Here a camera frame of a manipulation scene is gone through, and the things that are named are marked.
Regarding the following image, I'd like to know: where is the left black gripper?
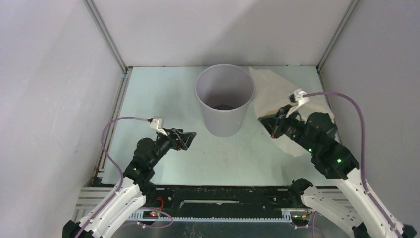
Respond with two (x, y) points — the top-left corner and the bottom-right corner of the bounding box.
(149, 127), (196, 168)

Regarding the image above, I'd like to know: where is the translucent cream trash bag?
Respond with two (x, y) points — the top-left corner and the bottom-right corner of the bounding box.
(249, 67), (334, 157)

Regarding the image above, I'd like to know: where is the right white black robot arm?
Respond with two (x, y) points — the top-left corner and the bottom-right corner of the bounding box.
(258, 105), (417, 238)

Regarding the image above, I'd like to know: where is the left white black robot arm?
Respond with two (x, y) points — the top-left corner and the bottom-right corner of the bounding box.
(62, 128), (197, 238)

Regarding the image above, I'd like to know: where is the grey plastic trash bin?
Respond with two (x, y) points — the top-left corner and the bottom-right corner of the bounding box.
(194, 64), (256, 137)

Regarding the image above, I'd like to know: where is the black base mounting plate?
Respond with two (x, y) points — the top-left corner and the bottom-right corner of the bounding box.
(145, 185), (309, 218)

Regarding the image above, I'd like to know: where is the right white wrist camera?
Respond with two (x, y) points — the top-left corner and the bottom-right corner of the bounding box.
(286, 89), (309, 117)

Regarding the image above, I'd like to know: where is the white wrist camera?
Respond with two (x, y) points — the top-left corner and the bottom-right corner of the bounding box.
(150, 116), (168, 136)
(286, 89), (309, 117)

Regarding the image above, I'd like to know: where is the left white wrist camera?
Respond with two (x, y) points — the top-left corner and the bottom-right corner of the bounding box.
(150, 116), (168, 136)

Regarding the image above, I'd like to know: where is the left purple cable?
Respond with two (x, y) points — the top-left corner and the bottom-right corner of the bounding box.
(72, 116), (173, 238)

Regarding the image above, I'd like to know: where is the left aluminium floor rail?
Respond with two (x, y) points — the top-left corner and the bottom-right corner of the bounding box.
(88, 66), (133, 187)

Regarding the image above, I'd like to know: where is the grey slotted cable duct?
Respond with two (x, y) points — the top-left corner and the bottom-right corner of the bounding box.
(126, 210), (292, 223)

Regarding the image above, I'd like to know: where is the right aluminium frame post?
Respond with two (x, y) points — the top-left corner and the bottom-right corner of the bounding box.
(316, 0), (361, 73)

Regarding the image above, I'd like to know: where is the aluminium frame post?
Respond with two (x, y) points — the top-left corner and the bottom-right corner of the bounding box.
(316, 0), (361, 73)
(83, 0), (128, 73)

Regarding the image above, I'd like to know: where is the left aluminium frame post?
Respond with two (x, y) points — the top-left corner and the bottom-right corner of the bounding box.
(83, 0), (128, 73)

